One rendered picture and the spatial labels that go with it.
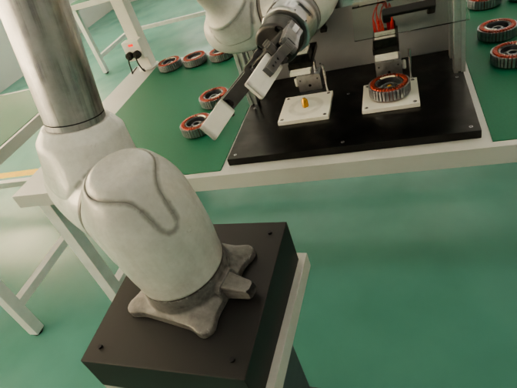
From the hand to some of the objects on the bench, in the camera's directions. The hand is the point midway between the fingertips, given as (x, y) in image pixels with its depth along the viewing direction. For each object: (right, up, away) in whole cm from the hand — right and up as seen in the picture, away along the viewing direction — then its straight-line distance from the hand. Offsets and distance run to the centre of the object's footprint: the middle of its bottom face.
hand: (231, 109), depth 63 cm
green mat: (+96, +32, +61) cm, 118 cm away
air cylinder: (+21, +22, +79) cm, 85 cm away
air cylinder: (+44, +24, +71) cm, 87 cm away
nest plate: (+18, +13, +69) cm, 72 cm away
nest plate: (+41, +15, +61) cm, 75 cm away
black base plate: (+30, +13, +67) cm, 75 cm away
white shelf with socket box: (-43, +42, +139) cm, 151 cm away
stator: (-16, +9, +82) cm, 84 cm away
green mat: (-26, +22, +104) cm, 110 cm away
